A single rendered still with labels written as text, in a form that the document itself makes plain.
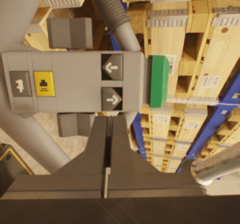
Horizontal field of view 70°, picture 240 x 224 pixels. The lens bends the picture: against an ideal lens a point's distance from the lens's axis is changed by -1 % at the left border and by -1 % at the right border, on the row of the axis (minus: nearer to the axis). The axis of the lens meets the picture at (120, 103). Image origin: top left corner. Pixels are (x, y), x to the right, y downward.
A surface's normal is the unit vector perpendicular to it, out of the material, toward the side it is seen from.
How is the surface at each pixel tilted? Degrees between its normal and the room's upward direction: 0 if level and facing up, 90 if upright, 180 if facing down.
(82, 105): 74
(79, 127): 91
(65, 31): 57
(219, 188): 90
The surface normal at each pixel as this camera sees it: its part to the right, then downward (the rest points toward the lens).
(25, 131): 0.13, 0.22
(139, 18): -0.25, 0.24
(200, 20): -0.18, 0.86
